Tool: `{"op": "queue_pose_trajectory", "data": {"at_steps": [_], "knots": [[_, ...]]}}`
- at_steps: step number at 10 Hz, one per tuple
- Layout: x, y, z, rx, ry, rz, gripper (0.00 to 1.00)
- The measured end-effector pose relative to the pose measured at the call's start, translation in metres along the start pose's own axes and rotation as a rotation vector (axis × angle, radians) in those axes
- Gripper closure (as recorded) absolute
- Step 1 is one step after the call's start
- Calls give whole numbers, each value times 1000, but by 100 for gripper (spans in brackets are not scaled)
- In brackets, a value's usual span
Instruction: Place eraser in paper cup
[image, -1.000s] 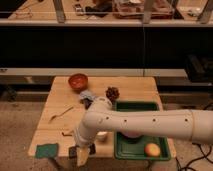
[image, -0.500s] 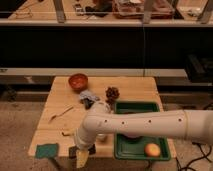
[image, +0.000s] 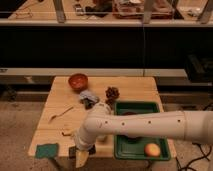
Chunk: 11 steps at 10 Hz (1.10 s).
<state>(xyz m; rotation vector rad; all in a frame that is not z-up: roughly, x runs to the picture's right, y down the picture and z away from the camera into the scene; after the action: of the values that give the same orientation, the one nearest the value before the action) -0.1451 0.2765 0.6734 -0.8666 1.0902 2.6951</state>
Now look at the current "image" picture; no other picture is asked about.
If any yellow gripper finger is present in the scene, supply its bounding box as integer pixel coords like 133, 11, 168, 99
76, 150, 89, 168

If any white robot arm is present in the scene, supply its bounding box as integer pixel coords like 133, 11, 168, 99
74, 102, 213, 151

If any white paper cup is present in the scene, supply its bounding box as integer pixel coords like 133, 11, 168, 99
97, 135, 107, 142

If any green sponge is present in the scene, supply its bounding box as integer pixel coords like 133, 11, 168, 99
35, 143, 59, 159

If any wooden table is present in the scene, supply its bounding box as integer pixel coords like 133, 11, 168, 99
27, 76, 177, 159

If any green plastic tray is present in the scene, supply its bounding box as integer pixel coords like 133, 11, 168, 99
114, 101, 171, 161

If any purple bowl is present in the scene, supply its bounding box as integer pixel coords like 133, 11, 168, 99
121, 112, 141, 140

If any crumpled grey cloth toy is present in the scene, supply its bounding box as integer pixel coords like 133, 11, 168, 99
79, 90, 100, 110

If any pine cone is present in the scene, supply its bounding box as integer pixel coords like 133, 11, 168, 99
105, 87, 120, 105

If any red yellow apple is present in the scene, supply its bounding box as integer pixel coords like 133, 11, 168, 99
144, 143, 161, 157

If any orange red bowl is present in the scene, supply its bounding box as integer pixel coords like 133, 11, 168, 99
68, 73, 88, 91

